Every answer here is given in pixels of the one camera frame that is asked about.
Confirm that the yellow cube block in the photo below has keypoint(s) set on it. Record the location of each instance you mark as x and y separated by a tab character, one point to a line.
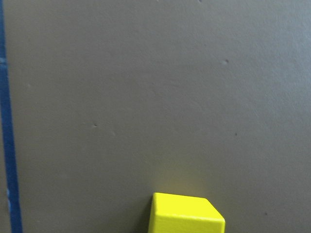
172	213

